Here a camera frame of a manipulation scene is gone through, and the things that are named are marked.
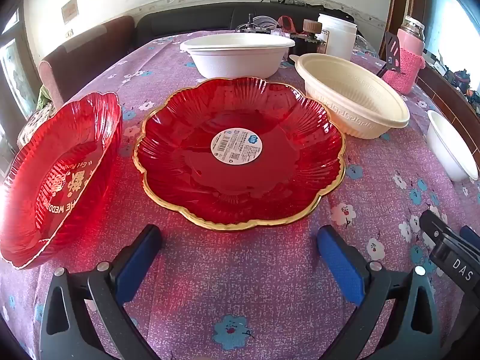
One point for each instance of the small white bowl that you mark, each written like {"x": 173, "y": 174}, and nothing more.
{"x": 446, "y": 150}

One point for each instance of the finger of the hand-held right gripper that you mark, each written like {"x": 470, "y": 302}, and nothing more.
{"x": 450, "y": 255}
{"x": 471, "y": 237}

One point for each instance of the wooden sideboard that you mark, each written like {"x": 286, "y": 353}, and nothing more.
{"x": 446, "y": 90}

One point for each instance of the jar in pink knit sleeve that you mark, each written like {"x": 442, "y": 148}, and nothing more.
{"x": 407, "y": 67}

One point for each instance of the purple floral tablecloth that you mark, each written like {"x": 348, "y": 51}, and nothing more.
{"x": 262, "y": 288}

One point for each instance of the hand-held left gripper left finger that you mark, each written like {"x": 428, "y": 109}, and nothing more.
{"x": 131, "y": 270}

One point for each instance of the small framed picture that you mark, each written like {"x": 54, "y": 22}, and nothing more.
{"x": 69, "y": 10}

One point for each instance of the red plate with white sticker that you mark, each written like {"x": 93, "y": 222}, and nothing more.
{"x": 180, "y": 165}

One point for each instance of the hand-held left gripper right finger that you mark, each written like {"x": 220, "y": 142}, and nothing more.
{"x": 339, "y": 266}

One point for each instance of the cream plastic bowl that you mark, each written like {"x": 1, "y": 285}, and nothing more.
{"x": 356, "y": 93}

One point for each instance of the brown armchair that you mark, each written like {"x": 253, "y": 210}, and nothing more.
{"x": 86, "y": 56}

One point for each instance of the red plate with gold print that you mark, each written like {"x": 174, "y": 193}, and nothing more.
{"x": 45, "y": 210}

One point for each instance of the black leather sofa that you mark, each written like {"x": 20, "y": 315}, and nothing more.
{"x": 187, "y": 20}

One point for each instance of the wooden door frame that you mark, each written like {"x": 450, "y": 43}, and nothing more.
{"x": 401, "y": 0}

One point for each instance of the large white bowl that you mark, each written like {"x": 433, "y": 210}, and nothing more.
{"x": 236, "y": 60}

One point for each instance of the green cloth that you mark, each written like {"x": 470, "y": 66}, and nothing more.
{"x": 44, "y": 99}

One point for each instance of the patterned beige blanket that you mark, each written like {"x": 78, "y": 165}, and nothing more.
{"x": 33, "y": 123}

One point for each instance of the black metal stand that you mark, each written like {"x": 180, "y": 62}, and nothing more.
{"x": 392, "y": 50}

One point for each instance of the red plastic bag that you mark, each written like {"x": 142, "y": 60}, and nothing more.
{"x": 285, "y": 23}

